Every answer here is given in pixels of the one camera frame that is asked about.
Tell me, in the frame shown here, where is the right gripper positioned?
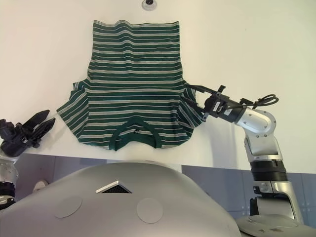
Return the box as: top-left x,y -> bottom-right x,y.
183,84 -> 245,123

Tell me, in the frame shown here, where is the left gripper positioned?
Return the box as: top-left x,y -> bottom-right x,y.
0,109 -> 56,158

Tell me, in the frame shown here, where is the green striped T-shirt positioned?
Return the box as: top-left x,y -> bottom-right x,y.
56,19 -> 203,152

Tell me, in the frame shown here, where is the robot body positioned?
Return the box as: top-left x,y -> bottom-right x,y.
0,161 -> 242,237

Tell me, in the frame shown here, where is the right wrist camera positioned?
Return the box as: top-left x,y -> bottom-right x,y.
205,95 -> 231,117

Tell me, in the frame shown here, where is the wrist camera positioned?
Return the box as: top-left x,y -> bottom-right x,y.
205,95 -> 231,117
0,118 -> 15,140

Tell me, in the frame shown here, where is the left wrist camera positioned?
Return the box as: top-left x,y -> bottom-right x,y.
0,118 -> 15,140

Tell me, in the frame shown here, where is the black cable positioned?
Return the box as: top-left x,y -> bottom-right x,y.
239,94 -> 280,110

